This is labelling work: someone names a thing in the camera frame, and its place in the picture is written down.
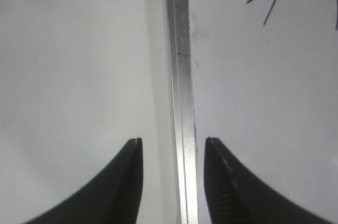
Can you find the white board with aluminium frame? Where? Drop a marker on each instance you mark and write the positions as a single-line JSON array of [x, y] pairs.
[[261, 76]]

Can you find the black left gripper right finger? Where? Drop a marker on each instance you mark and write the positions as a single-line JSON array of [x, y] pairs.
[[235, 195]]

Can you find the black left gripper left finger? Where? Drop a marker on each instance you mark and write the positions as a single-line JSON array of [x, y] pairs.
[[112, 196]]

